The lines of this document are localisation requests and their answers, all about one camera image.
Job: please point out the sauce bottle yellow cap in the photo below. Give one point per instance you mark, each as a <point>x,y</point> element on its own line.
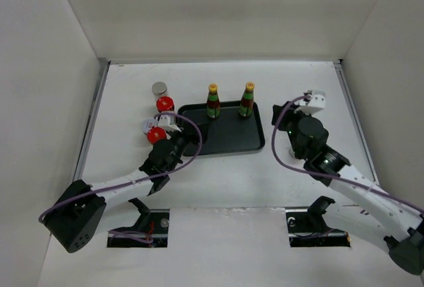
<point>247,100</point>
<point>213,103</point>

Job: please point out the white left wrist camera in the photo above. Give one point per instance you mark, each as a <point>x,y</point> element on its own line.
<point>168,123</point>

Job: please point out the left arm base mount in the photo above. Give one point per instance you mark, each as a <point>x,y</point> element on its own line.
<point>150,229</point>

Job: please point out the black rectangular tray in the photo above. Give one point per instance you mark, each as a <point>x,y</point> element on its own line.
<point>229,133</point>

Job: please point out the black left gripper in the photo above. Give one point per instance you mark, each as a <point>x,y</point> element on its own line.
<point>190,134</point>

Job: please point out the red lid jar front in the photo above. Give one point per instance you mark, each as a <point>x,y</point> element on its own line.
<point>156,134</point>

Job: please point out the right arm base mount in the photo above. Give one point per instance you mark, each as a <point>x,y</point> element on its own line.
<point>307,228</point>

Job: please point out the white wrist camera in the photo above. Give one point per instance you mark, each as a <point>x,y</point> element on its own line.
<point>313,102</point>
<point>168,123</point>

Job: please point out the red lid jar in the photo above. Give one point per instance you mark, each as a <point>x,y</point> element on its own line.
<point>156,134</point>
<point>165,103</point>

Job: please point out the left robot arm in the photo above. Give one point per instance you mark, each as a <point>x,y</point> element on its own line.
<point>77,215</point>

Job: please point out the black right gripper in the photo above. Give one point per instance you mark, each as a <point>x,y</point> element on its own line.
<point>289,114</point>

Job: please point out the sesame jar silver lid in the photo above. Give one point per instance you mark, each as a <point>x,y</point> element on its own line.
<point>159,89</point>

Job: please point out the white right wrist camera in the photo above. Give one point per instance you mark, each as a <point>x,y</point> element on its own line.
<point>313,102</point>

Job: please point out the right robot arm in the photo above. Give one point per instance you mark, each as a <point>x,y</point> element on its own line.
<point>393,225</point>

